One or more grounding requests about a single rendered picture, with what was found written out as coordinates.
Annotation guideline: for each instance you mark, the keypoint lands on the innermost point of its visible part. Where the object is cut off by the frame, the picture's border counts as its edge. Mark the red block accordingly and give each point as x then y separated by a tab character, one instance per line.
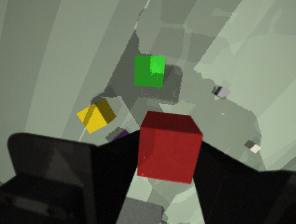
168	147

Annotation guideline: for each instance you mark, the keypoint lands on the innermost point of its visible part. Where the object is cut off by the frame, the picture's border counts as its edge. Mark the yellow block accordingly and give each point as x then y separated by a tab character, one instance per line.
96	116

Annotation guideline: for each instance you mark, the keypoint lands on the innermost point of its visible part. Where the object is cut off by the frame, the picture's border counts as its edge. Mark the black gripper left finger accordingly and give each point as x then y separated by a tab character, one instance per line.
104	173

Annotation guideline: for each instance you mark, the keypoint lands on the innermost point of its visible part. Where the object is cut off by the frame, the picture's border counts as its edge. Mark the green block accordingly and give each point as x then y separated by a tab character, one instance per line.
149	71

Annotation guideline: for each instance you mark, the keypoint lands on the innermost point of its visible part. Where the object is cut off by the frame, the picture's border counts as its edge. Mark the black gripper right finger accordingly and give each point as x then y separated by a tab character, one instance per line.
230	192

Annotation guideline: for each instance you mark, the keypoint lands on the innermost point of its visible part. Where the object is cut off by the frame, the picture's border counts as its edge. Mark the purple block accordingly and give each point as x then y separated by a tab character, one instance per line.
121	135

